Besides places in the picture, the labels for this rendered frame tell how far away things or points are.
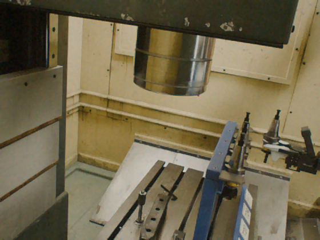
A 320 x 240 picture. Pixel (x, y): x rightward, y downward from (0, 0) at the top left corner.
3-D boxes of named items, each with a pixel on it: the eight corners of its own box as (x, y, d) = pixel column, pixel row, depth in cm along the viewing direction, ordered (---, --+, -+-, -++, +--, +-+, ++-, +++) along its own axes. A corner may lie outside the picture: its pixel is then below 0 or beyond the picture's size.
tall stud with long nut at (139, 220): (144, 220, 116) (148, 190, 111) (141, 224, 113) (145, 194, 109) (136, 218, 116) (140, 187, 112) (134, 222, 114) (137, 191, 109)
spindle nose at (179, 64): (151, 73, 77) (157, 22, 73) (215, 87, 72) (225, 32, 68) (116, 84, 63) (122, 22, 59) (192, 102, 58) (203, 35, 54)
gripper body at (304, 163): (283, 168, 119) (317, 177, 116) (290, 147, 116) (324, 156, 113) (283, 160, 126) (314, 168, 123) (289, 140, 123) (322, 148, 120)
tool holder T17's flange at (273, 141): (263, 136, 125) (264, 131, 124) (279, 141, 123) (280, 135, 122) (261, 142, 120) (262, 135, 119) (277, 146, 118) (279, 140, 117)
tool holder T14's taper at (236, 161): (229, 160, 96) (234, 140, 94) (244, 164, 95) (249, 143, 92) (227, 166, 92) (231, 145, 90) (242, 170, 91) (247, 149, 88)
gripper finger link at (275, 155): (262, 160, 118) (286, 164, 118) (266, 146, 116) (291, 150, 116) (260, 156, 121) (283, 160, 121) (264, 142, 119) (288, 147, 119)
